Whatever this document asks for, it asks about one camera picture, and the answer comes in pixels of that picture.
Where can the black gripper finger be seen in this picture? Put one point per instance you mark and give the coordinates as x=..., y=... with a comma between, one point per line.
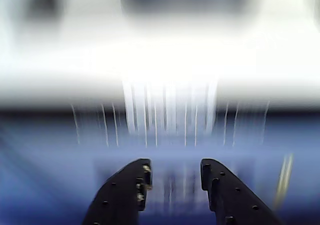
x=120, y=197
x=235, y=197

